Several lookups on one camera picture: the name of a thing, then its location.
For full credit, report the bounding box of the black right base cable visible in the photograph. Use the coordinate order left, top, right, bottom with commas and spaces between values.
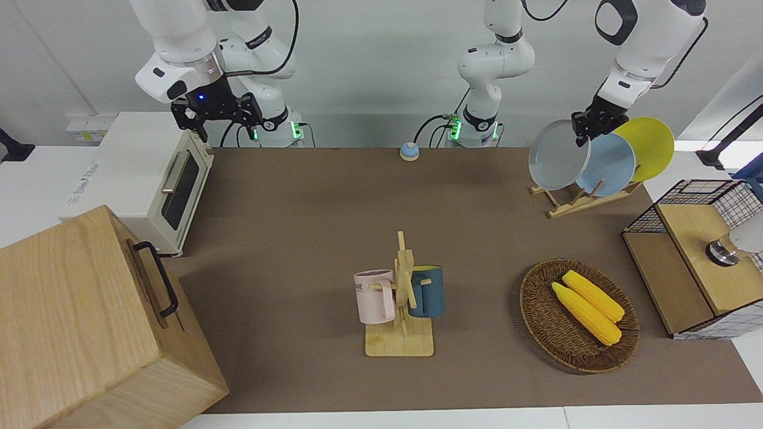
219, 119, 258, 148

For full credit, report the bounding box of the white wall socket strip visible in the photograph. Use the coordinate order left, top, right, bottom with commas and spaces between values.
64, 114, 113, 144

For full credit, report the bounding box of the brown wicker basket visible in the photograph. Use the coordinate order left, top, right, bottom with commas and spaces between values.
519, 257, 641, 375

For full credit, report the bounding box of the black base power cable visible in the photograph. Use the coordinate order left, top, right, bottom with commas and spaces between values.
414, 112, 461, 148

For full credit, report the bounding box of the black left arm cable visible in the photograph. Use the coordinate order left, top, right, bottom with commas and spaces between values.
652, 17, 710, 90

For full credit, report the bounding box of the pink mug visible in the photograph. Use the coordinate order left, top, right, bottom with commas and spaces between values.
353, 269, 398, 326

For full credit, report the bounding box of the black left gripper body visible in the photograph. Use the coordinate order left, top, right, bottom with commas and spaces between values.
570, 95, 628, 142

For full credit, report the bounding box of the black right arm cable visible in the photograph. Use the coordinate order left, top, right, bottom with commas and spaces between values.
223, 0, 299, 79

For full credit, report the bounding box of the white cylindrical bottle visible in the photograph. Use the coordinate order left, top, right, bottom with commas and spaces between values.
706, 211, 763, 268

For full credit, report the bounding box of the dark blue mug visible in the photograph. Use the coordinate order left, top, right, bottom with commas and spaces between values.
408, 265, 446, 319

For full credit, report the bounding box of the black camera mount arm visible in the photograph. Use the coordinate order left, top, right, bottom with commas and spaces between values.
696, 94, 763, 171
0, 127, 35, 163

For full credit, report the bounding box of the white toaster oven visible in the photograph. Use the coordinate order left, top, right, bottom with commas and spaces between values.
57, 111, 216, 257

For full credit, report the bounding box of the gray plate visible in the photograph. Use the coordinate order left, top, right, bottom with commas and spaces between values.
528, 119, 593, 191

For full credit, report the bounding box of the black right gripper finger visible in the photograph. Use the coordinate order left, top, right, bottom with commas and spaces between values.
237, 94, 265, 129
170, 99, 208, 144

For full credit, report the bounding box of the wooden box black handle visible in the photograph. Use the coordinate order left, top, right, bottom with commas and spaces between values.
0, 204, 231, 429

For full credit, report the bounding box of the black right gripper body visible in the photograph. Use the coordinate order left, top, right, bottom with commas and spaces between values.
185, 75, 244, 124

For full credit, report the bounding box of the low wooden plate rack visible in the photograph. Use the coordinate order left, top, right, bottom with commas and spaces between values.
530, 179, 644, 219

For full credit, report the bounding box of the wooden mug tree stand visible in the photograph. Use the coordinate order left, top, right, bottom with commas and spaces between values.
364, 231, 435, 358

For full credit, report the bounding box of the yellow plate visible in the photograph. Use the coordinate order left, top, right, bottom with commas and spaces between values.
614, 116, 675, 183

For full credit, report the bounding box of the black wire rack wooden shelf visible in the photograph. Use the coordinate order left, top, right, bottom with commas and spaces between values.
621, 178, 763, 341

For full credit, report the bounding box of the white grid cloth liner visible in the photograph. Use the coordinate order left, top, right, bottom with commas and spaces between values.
674, 315, 763, 341

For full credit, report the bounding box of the light blue plate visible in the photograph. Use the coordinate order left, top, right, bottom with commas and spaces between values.
575, 132, 637, 198

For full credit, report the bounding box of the yellow corn cob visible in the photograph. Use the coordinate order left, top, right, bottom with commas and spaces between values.
551, 281, 623, 347
562, 269, 626, 324

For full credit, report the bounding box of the blue chair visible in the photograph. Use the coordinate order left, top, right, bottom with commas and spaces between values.
732, 157, 763, 200

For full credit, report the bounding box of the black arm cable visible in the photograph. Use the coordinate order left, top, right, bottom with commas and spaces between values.
652, 17, 710, 90
223, 0, 299, 79

